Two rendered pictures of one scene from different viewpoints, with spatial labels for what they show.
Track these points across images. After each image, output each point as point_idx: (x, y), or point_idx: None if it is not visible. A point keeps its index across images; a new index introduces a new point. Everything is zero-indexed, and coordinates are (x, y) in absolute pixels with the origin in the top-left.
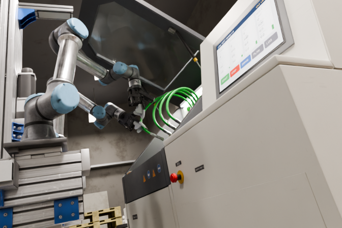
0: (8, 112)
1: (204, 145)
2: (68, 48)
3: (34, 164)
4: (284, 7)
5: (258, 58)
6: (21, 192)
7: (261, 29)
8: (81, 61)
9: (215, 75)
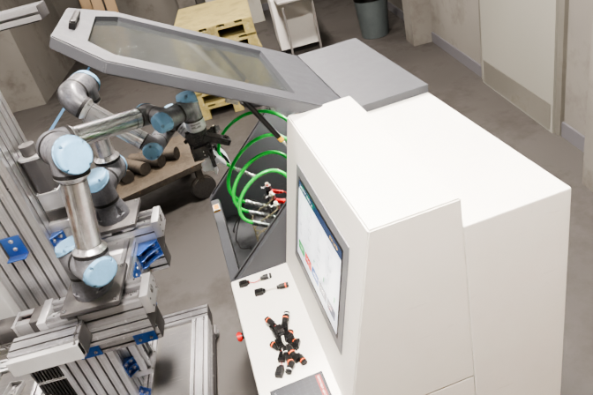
0: (40, 233)
1: None
2: (75, 200)
3: (97, 316)
4: (343, 305)
5: (322, 301)
6: (97, 338)
7: (328, 279)
8: (98, 140)
9: (296, 218)
